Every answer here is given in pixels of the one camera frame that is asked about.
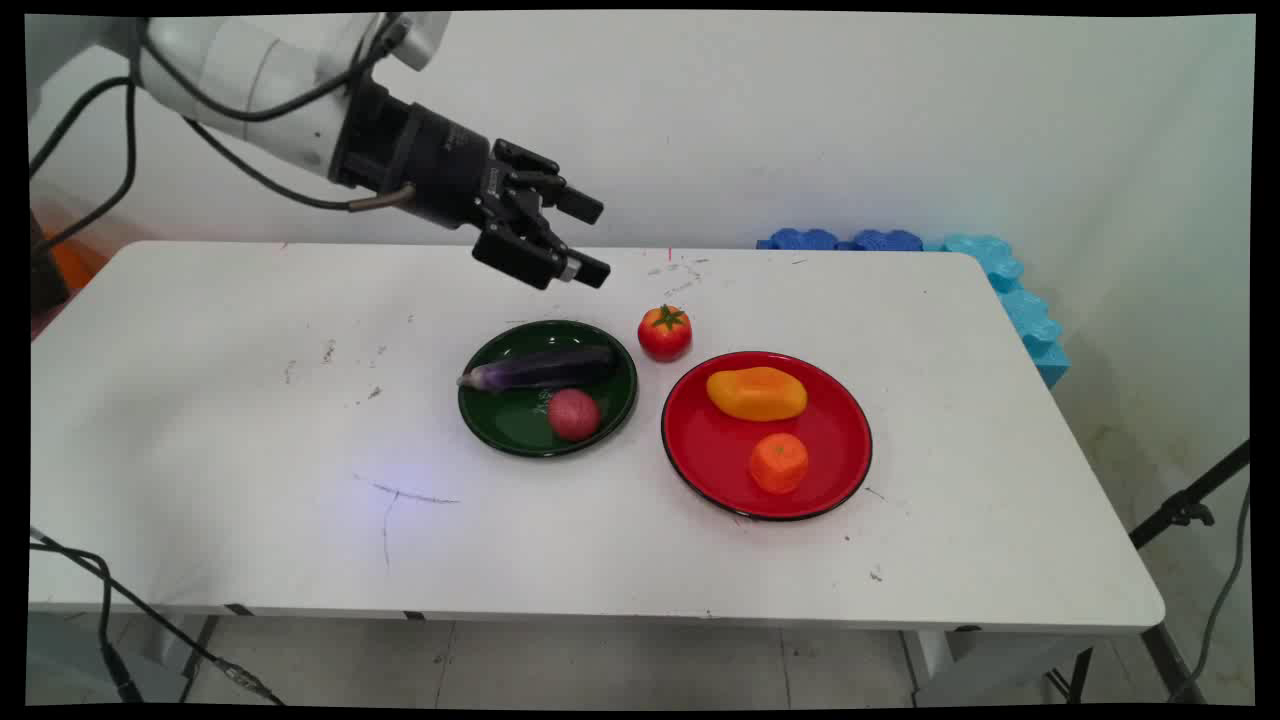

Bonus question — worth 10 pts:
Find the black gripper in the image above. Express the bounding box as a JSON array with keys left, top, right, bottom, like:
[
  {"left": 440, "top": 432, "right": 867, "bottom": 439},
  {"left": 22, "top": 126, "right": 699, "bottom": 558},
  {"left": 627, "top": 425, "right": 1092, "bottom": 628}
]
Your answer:
[{"left": 330, "top": 78, "right": 612, "bottom": 292}]

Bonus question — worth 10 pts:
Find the purple toy eggplant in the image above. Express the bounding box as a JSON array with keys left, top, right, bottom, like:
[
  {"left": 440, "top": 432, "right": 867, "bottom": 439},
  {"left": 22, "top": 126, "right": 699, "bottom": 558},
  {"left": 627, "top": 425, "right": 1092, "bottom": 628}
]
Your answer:
[{"left": 457, "top": 346, "right": 617, "bottom": 393}]

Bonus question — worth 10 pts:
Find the red toy tomato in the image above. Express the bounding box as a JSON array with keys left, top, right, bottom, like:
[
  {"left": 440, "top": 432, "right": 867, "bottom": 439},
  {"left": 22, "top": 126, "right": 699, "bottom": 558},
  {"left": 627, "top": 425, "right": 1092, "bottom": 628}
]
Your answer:
[{"left": 638, "top": 304, "right": 693, "bottom": 362}]

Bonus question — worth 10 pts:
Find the pink red toy peach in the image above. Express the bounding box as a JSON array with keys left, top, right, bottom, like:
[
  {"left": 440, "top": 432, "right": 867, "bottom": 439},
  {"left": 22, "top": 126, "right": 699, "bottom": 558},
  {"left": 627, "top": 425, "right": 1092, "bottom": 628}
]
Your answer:
[{"left": 547, "top": 389, "right": 602, "bottom": 442}]

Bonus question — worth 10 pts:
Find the dark green plate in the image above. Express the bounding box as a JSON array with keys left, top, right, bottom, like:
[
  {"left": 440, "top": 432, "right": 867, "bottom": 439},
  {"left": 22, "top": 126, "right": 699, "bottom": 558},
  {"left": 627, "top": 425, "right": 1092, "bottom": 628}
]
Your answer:
[{"left": 457, "top": 319, "right": 639, "bottom": 459}]

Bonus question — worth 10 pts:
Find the yellow toy mango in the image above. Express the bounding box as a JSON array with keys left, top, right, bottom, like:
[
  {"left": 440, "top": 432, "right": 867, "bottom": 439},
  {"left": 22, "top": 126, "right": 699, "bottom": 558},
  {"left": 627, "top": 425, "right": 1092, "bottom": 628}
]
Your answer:
[{"left": 706, "top": 366, "right": 809, "bottom": 423}]

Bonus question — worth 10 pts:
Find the red plate with black rim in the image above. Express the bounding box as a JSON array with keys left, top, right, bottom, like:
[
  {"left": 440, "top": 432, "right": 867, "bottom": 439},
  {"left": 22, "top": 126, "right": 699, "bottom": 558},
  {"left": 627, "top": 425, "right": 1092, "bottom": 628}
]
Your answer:
[{"left": 660, "top": 350, "right": 874, "bottom": 522}]

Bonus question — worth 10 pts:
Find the orange toy tangerine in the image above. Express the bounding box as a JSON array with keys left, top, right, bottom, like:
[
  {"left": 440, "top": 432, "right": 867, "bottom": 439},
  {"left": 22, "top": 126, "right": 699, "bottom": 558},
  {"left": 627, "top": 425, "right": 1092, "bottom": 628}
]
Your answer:
[{"left": 749, "top": 432, "right": 810, "bottom": 495}]

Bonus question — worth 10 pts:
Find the orange object behind table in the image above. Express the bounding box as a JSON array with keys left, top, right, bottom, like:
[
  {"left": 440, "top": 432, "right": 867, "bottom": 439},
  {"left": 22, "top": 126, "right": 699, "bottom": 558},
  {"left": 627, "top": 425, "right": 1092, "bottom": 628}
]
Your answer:
[{"left": 42, "top": 228, "right": 109, "bottom": 293}]

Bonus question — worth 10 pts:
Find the light blue foam mat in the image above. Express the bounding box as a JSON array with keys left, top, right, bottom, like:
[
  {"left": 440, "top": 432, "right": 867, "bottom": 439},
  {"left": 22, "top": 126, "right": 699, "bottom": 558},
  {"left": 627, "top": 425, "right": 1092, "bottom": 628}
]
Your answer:
[{"left": 938, "top": 233, "right": 1071, "bottom": 390}]

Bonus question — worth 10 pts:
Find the grey metal table leg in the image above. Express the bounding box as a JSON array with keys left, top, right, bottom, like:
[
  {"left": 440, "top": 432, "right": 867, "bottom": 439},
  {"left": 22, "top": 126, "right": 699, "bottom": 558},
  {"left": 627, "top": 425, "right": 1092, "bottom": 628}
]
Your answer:
[{"left": 178, "top": 615, "right": 223, "bottom": 705}]

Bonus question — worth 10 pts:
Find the black tripod stand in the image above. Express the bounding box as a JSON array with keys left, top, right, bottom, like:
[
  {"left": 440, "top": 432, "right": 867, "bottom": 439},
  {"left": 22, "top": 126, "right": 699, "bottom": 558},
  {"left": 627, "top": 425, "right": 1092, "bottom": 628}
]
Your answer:
[{"left": 1129, "top": 440, "right": 1252, "bottom": 550}]

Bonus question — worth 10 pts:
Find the black metal table leg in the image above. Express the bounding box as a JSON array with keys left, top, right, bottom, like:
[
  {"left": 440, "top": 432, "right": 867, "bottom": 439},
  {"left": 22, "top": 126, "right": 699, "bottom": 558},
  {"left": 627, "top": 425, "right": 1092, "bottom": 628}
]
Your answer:
[{"left": 1045, "top": 624, "right": 1207, "bottom": 705}]

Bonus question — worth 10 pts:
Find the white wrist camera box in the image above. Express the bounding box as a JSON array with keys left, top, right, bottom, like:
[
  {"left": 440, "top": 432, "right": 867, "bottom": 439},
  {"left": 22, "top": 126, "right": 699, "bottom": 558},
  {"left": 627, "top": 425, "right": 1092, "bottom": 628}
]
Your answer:
[{"left": 384, "top": 12, "right": 452, "bottom": 72}]

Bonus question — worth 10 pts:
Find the black cable with metal plug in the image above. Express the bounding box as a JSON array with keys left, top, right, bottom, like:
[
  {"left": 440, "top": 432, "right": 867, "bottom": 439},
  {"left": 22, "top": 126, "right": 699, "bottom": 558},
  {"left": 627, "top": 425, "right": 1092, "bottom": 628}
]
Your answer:
[{"left": 182, "top": 115, "right": 417, "bottom": 214}]

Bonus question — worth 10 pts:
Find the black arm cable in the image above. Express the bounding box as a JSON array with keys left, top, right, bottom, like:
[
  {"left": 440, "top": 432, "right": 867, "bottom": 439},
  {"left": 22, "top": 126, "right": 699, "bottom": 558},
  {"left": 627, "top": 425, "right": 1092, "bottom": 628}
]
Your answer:
[{"left": 28, "top": 20, "right": 411, "bottom": 251}]

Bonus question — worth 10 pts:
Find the black floor cable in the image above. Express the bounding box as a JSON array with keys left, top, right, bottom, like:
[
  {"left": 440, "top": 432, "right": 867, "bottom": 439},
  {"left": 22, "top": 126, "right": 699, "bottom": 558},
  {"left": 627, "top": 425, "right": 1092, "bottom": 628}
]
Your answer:
[{"left": 28, "top": 528, "right": 287, "bottom": 707}]

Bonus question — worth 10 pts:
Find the grey hanging cable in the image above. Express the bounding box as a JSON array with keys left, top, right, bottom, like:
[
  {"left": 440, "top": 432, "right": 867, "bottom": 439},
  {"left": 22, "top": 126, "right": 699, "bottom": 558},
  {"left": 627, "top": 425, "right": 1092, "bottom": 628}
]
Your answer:
[{"left": 1168, "top": 485, "right": 1252, "bottom": 703}]

